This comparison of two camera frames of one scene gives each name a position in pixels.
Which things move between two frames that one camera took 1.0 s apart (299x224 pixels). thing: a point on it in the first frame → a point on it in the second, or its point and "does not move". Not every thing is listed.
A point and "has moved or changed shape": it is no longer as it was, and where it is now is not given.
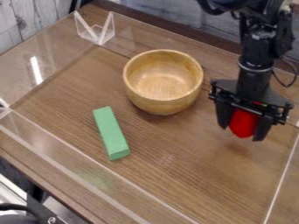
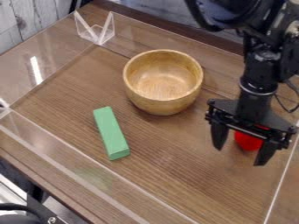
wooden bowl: [163, 80] does not move
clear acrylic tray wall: [106, 112] does not move
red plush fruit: [243, 122] has moved or changed shape
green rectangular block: [111, 134] does not move
